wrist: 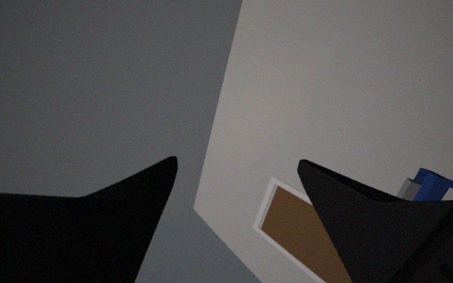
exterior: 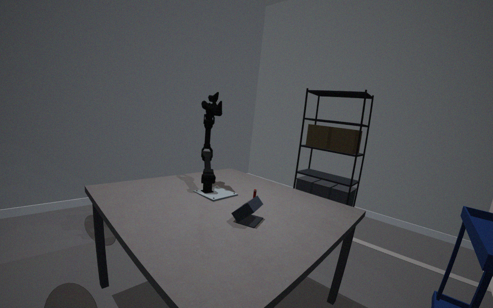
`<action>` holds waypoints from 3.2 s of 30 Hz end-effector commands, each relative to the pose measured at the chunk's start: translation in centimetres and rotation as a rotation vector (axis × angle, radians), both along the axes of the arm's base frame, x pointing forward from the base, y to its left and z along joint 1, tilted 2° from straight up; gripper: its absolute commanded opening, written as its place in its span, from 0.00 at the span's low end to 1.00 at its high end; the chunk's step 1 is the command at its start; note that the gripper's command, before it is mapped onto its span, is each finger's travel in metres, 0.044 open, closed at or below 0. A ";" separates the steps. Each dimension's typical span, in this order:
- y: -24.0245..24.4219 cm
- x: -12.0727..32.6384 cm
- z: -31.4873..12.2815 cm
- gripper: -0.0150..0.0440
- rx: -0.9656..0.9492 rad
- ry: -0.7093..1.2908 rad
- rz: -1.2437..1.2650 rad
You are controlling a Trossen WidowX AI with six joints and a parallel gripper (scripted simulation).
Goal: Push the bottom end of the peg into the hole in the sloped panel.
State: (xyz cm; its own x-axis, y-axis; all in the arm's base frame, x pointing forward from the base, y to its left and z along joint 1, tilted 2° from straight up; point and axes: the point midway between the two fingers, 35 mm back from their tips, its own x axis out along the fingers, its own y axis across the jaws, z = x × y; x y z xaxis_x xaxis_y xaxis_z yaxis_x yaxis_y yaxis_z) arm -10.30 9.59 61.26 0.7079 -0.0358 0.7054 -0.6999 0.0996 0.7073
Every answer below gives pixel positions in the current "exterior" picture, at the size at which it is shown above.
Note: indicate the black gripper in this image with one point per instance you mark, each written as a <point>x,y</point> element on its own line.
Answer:
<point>216,109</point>

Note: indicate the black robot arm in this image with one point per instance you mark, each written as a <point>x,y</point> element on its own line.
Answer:
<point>208,177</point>

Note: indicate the grey sloped panel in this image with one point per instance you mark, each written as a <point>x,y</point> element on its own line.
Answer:
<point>243,215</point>

